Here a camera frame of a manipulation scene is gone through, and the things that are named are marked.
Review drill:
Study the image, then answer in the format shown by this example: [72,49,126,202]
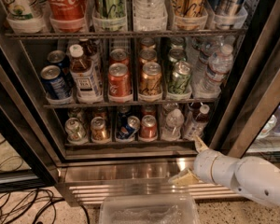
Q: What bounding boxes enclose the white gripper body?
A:
[193,149,239,185]

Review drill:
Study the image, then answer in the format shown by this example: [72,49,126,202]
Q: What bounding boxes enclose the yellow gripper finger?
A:
[193,135,209,153]
[168,168,199,187]

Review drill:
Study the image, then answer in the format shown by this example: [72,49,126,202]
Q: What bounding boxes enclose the clear water bottle bottom shelf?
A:
[161,108,184,141]

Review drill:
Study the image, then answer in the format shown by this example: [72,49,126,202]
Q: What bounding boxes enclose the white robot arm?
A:
[169,135,280,207]

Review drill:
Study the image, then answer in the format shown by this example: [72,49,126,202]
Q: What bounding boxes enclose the tea bottle bottom shelf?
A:
[183,105,210,140]

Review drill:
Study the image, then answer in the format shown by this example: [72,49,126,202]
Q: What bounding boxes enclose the tea bottle shelf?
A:
[69,44,102,99]
[183,105,210,140]

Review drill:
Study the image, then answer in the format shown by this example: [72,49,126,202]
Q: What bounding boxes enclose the red can bottom shelf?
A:
[140,115,157,140]

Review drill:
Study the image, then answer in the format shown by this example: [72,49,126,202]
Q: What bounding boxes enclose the fridge glass door right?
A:
[203,0,280,167]

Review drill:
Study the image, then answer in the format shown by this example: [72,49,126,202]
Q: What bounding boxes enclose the fridge glass door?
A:
[0,31,60,194]
[203,0,280,167]

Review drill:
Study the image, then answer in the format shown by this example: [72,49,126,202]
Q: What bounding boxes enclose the green can middle shelf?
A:
[168,61,191,94]

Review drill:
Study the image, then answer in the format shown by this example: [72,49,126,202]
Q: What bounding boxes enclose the green can shelf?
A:
[168,61,191,94]
[65,118,88,144]
[94,0,126,31]

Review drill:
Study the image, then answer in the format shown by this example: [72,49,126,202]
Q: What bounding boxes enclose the blue pepsi can bottom shelf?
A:
[116,116,140,140]

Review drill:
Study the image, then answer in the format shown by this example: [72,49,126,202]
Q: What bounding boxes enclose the gold can middle shelf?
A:
[139,62,161,96]

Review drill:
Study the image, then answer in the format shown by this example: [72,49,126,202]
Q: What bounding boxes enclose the gold can shelf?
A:
[170,0,205,30]
[139,62,161,96]

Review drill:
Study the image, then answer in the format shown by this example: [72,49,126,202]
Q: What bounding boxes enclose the water bottle middle shelf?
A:
[201,44,233,97]

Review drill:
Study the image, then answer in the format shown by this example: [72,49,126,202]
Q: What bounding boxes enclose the red coke can middle shelf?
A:
[108,63,131,97]

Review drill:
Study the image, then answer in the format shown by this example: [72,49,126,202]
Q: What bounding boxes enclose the orange can bottom shelf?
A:
[91,117,110,142]

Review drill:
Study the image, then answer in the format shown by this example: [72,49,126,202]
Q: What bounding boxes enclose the green can bottom shelf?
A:
[65,118,88,144]

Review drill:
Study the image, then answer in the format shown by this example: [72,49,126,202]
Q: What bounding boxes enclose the tea bottle middle shelf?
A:
[69,44,102,99]

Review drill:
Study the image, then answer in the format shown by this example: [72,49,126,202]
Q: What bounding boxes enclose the gold can top shelf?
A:
[170,0,205,30]

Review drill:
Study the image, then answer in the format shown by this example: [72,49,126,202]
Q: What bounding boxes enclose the dark can top shelf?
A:
[205,0,247,30]

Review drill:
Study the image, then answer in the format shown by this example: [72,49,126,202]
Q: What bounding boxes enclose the clear water bottle top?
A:
[133,0,168,32]

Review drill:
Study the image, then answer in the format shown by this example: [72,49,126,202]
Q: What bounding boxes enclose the green can top shelf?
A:
[94,0,126,31]

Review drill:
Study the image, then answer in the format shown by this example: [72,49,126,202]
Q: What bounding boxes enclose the fridge glass door left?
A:
[0,31,60,194]

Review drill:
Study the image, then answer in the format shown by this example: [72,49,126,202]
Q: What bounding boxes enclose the blue can middle shelf front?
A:
[40,65,70,100]

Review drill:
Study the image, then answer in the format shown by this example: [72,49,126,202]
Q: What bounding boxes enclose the clear plastic bin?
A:
[99,193,201,224]

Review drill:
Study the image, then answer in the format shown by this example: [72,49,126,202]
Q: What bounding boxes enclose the white 7up can top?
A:
[2,0,43,21]

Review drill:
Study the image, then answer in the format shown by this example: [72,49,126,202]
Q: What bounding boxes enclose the black floor cables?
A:
[0,137,91,224]

